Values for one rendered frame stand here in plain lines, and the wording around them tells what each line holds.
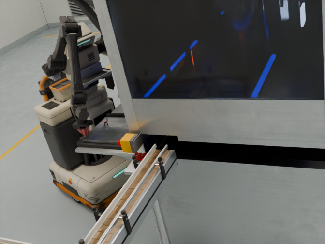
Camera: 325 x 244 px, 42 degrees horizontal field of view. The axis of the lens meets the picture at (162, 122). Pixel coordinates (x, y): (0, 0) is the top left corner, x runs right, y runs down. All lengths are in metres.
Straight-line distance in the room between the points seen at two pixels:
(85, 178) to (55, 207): 0.45
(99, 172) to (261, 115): 1.76
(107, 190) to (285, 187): 1.60
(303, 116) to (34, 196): 2.63
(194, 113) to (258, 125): 0.29
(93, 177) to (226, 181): 1.42
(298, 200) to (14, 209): 2.47
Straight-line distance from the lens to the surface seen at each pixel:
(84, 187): 3.21
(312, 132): 1.82
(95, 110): 3.02
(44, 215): 3.56
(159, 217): 2.08
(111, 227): 1.67
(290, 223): 2.15
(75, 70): 2.37
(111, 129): 2.50
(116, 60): 1.95
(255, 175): 2.00
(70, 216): 3.44
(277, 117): 1.81
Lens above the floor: 2.02
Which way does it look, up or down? 28 degrees down
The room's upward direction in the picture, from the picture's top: 13 degrees counter-clockwise
